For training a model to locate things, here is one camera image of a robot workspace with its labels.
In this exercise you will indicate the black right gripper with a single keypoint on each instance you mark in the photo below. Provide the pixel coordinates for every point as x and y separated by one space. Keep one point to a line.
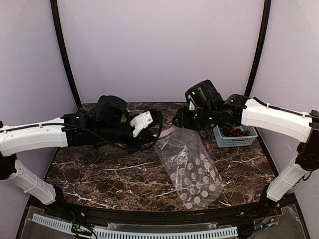
186 119

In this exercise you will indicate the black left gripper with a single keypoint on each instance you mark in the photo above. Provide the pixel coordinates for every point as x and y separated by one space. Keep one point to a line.
143 137

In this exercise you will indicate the clear zip top bag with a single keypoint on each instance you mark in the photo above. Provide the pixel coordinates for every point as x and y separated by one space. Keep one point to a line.
190 168

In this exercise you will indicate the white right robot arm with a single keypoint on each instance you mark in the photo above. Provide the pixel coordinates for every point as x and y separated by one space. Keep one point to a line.
292 137

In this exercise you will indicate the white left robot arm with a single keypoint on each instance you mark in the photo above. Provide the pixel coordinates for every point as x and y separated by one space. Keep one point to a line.
72 130

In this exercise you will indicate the dark purple grapes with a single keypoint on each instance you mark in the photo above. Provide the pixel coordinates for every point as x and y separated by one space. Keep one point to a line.
230 131

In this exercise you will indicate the light blue perforated basket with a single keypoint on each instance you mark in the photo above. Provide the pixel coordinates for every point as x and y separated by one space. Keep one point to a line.
223 142

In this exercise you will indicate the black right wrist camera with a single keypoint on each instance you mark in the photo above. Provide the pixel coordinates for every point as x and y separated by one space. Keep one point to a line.
203 95

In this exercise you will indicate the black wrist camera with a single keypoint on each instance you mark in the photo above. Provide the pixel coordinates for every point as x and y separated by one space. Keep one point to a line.
203 95
146 119

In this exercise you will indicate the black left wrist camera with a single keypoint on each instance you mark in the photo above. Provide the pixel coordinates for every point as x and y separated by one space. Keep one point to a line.
146 119

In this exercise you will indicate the black front rail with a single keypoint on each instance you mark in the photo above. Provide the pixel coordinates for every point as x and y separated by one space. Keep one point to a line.
235 215

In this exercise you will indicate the light blue cable duct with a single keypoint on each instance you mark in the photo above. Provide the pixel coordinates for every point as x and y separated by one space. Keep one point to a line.
126 231

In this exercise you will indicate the black frame post right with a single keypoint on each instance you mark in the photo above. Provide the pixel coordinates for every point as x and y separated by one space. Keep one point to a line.
259 47

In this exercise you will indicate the black frame post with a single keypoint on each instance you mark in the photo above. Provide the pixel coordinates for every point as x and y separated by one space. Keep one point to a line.
259 47
63 52

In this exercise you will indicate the black frame post left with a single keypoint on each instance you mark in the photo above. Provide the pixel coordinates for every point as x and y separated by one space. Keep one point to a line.
63 52

